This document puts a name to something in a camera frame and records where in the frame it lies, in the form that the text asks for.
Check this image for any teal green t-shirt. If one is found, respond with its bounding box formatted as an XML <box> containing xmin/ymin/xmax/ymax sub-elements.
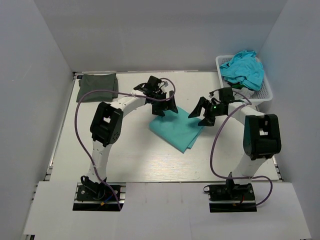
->
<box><xmin>149</xmin><ymin>107</ymin><xmax>203</xmax><ymax>153</ymax></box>

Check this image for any folded dark grey t-shirt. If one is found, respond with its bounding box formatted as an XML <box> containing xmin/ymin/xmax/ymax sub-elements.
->
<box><xmin>76</xmin><ymin>73</ymin><xmax>119</xmax><ymax>103</ymax></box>

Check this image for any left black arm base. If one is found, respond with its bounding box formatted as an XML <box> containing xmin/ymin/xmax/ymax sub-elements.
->
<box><xmin>72</xmin><ymin>175</ymin><xmax>126</xmax><ymax>212</ymax></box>

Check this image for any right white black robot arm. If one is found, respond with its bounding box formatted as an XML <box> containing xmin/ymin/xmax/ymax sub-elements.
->
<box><xmin>188</xmin><ymin>87</ymin><xmax>282</xmax><ymax>200</ymax></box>

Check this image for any white plastic basket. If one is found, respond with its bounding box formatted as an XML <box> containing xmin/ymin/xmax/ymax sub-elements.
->
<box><xmin>215</xmin><ymin>55</ymin><xmax>273</xmax><ymax>106</ymax></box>

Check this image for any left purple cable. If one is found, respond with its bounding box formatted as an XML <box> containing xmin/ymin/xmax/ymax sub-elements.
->
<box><xmin>74</xmin><ymin>78</ymin><xmax>176</xmax><ymax>211</ymax></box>

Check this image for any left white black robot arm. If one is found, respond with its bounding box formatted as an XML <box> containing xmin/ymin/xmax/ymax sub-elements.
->
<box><xmin>87</xmin><ymin>76</ymin><xmax>178</xmax><ymax>200</ymax></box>

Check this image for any grey white cloth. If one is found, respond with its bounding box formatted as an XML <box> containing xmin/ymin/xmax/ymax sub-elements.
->
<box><xmin>223</xmin><ymin>81</ymin><xmax>255</xmax><ymax>100</ymax></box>

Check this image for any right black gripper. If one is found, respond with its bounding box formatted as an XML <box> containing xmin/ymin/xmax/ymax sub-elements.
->
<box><xmin>188</xmin><ymin>96</ymin><xmax>225</xmax><ymax>127</ymax></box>

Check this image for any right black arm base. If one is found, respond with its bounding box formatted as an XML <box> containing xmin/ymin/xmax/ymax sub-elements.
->
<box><xmin>203</xmin><ymin>179</ymin><xmax>257</xmax><ymax>213</ymax></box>

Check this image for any dark green cloth in basket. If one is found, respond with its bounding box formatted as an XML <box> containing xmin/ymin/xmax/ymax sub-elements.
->
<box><xmin>231</xmin><ymin>84</ymin><xmax>244</xmax><ymax>90</ymax></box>

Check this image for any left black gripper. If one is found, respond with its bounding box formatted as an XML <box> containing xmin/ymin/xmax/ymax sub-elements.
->
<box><xmin>150</xmin><ymin>90</ymin><xmax>178</xmax><ymax>117</ymax></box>

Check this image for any light blue t-shirt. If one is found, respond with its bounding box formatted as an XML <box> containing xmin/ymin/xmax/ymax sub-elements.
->
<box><xmin>219</xmin><ymin>50</ymin><xmax>265</xmax><ymax>92</ymax></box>

